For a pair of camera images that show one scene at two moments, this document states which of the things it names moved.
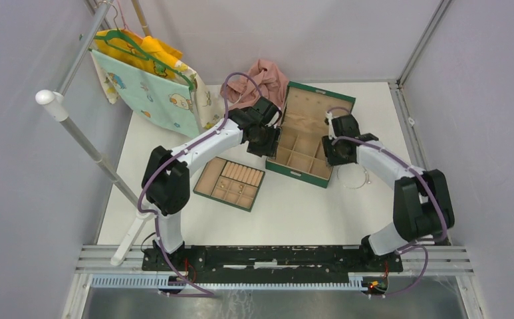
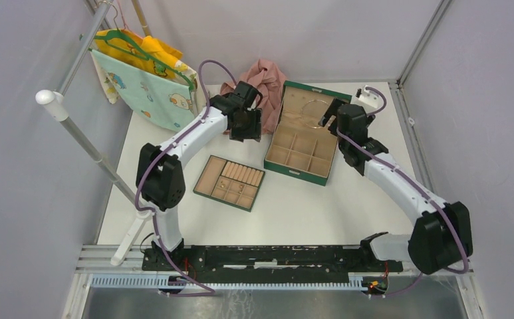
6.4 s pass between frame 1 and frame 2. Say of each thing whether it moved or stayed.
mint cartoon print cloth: stayed
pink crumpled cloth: stayed
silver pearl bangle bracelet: moved
